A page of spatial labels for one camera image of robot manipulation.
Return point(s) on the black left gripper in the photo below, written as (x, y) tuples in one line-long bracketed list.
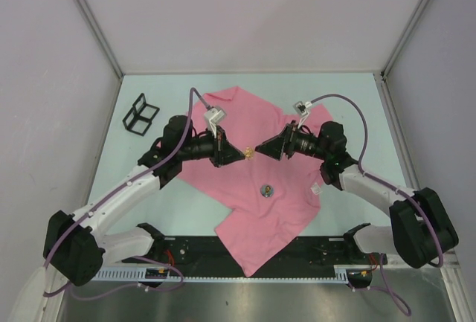
[(223, 152)]

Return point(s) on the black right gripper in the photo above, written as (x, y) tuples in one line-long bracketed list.
[(283, 143)]

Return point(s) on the gold leaf rhinestone brooch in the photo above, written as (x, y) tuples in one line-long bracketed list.
[(249, 152)]

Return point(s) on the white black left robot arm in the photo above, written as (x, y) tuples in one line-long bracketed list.
[(78, 244)]

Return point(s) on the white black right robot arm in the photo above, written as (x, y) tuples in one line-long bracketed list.
[(420, 230)]

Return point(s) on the white garment label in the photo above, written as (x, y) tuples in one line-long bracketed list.
[(316, 189)]

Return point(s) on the round portrait pin badge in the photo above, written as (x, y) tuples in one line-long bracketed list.
[(267, 190)]

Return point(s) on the pink t-shirt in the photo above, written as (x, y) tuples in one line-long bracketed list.
[(257, 227)]

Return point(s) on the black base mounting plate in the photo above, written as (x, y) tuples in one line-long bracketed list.
[(208, 253)]

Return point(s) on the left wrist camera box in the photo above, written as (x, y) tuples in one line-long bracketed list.
[(213, 116)]

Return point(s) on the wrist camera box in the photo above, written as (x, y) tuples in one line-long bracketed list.
[(213, 116), (303, 111)]

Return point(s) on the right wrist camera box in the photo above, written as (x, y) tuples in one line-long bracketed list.
[(303, 111)]

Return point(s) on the black wire frame box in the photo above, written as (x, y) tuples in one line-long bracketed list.
[(140, 116)]

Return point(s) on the white slotted cable duct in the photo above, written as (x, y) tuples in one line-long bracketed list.
[(308, 274)]

